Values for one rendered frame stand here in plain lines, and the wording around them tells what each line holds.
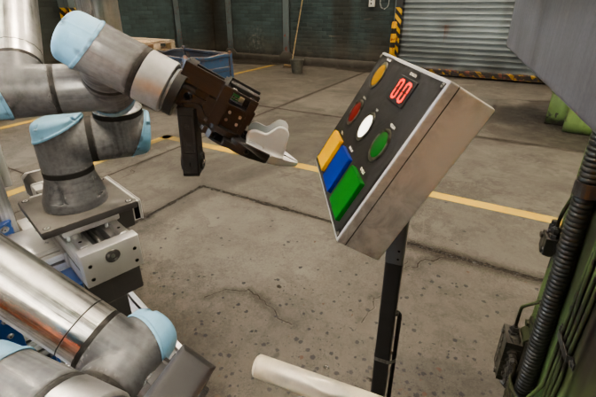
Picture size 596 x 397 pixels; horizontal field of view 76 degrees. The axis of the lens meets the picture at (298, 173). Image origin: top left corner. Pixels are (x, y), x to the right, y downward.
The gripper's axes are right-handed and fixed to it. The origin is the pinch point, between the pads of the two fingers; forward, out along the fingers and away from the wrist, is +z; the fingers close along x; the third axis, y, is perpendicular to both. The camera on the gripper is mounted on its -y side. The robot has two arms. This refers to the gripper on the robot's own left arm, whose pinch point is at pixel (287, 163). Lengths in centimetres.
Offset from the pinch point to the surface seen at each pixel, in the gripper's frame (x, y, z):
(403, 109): 0.4, 16.2, 11.2
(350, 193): -2.9, 1.4, 10.5
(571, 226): -21.0, 16.0, 26.3
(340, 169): 7.0, 1.1, 10.5
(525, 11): -39.3, 24.1, -3.8
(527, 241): 128, -19, 179
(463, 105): -6.8, 20.9, 14.8
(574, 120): 330, 79, 323
